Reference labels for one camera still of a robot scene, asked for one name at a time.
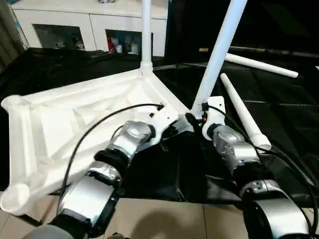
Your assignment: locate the white plastic table leg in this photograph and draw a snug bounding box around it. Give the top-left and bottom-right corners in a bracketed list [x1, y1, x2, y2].
[224, 53, 299, 79]
[192, 0, 248, 114]
[220, 73, 272, 151]
[140, 0, 154, 75]

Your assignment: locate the white plastic table top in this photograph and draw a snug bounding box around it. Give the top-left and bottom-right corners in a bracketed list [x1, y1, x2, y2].
[0, 69, 195, 216]

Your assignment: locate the black mat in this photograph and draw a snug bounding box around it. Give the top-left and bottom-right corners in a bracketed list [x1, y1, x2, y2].
[0, 47, 319, 202]

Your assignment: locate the white glass-door cabinet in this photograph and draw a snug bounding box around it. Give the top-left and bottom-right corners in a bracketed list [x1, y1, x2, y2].
[10, 0, 168, 56]

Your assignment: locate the grey curtain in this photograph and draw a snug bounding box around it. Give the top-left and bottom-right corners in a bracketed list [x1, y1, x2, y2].
[0, 0, 25, 70]

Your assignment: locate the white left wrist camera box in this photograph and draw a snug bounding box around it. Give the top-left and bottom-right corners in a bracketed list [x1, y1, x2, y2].
[150, 106, 179, 145]

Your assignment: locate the black metal rail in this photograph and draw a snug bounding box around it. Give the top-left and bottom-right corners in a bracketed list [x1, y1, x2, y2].
[232, 46, 319, 58]

